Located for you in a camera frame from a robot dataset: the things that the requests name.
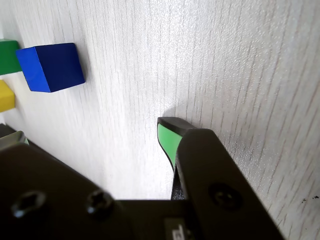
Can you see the blue cube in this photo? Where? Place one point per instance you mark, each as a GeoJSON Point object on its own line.
{"type": "Point", "coordinates": [52, 67]}

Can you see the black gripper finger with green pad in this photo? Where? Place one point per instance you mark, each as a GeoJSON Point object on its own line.
{"type": "Point", "coordinates": [13, 138]}
{"type": "Point", "coordinates": [168, 140]}

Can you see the green cube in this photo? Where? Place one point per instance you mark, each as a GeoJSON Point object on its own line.
{"type": "Point", "coordinates": [7, 57]}

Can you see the small black debris specks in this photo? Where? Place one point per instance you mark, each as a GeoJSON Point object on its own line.
{"type": "Point", "coordinates": [304, 200]}

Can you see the yellow cube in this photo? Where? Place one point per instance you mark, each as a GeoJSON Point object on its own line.
{"type": "Point", "coordinates": [5, 97]}

